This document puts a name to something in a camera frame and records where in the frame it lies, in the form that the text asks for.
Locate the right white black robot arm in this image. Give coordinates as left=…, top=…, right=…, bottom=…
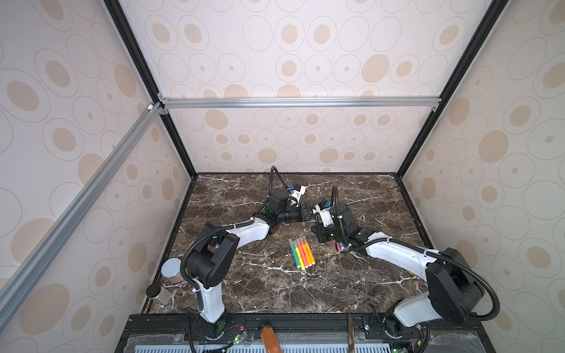
left=311, top=203, right=501, bottom=327

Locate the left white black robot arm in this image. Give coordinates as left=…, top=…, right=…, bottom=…
left=180, top=184, right=312, bottom=324

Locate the yellow marker pen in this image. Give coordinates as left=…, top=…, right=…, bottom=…
left=292, top=241, right=305, bottom=270

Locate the orange marker pen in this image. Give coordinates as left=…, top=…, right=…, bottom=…
left=301, top=236, right=315, bottom=267

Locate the red marker pen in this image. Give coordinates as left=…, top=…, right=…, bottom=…
left=296, top=238, right=310, bottom=269

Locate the green marker pen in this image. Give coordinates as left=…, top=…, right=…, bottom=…
left=288, top=239, right=302, bottom=269

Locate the brown wooden stick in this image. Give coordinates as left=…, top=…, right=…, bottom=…
left=347, top=313, right=355, bottom=353

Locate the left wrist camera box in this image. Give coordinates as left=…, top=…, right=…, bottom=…
left=288, top=184, right=307, bottom=207

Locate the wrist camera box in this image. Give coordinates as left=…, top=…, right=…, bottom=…
left=288, top=184, right=307, bottom=207
left=314, top=202, right=333, bottom=228

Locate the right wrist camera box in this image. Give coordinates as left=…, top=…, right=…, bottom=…
left=314, top=202, right=333, bottom=228

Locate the horizontal aluminium frame bar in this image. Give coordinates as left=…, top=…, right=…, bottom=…
left=162, top=96, right=441, bottom=109

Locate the orange brown tool handle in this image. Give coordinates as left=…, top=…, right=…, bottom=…
left=260, top=325, right=282, bottom=353

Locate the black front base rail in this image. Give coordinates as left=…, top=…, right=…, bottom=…
left=116, top=313, right=494, bottom=352

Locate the left diagonal aluminium frame bar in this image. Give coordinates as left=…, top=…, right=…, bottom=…
left=1, top=101, right=164, bottom=329

